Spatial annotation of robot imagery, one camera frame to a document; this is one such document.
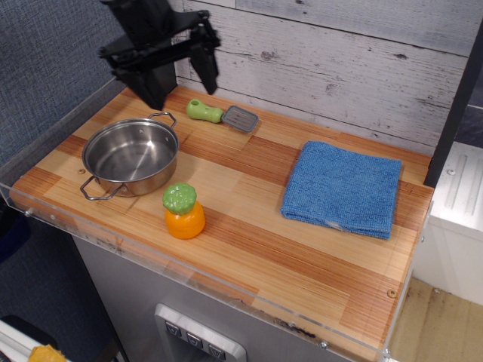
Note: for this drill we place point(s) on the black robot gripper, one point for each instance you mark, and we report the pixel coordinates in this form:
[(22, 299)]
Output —
[(193, 38)]

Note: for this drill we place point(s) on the orange toy carrot green top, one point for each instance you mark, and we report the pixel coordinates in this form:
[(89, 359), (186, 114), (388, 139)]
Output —
[(184, 215)]

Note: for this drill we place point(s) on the black left vertical post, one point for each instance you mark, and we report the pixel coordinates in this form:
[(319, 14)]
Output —
[(164, 71)]

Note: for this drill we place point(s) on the yellow object bottom left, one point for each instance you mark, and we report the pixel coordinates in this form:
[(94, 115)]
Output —
[(46, 353)]

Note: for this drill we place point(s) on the stainless steel pot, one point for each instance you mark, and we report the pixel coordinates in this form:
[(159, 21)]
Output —
[(130, 158)]

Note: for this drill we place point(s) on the black right vertical post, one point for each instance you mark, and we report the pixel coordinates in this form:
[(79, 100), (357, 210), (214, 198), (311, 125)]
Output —
[(456, 113)]

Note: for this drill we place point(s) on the white aluminium side block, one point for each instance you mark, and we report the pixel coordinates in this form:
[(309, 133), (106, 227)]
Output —
[(449, 256)]

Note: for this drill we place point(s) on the blue towel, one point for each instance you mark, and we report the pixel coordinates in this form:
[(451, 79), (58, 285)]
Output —
[(343, 190)]

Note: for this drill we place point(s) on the grey cabinet with button panel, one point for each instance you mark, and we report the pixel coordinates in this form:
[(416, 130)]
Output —
[(163, 310)]

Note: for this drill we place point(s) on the clear acrylic table guard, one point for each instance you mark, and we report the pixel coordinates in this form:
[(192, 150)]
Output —
[(323, 285)]

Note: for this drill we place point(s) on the green handled grey spatula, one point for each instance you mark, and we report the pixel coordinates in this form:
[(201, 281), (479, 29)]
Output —
[(234, 116)]

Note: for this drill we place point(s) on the black vertical post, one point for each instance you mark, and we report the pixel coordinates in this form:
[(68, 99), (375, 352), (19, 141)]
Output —
[(164, 71), (456, 113)]

